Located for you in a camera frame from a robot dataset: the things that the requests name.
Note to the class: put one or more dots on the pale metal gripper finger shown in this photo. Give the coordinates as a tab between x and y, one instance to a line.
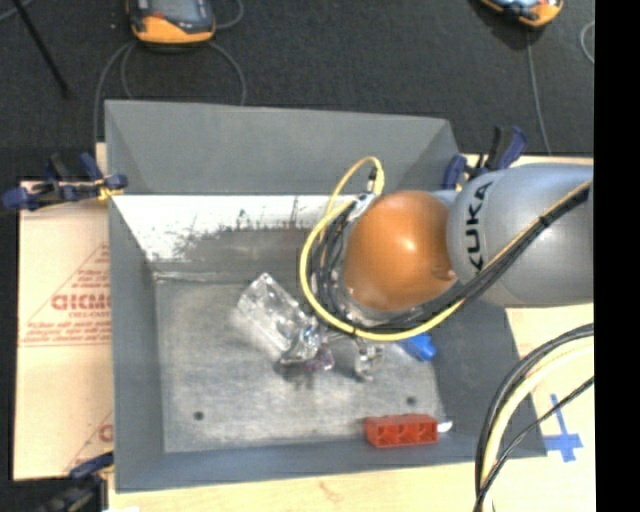
368	361
306	357

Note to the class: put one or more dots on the blue plastic toy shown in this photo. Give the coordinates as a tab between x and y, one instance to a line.
419	347

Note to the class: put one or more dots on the clear glass cup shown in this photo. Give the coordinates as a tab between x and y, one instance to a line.
270	307

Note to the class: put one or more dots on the red-orange plastic block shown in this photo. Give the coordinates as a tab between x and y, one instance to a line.
400	431

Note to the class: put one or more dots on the grey metal bin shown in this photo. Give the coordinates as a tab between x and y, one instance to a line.
225	400

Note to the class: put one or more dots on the small white piece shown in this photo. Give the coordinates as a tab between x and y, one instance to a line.
445	426

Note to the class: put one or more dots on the brown cardboard board, red print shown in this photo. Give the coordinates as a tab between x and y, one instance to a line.
60	375

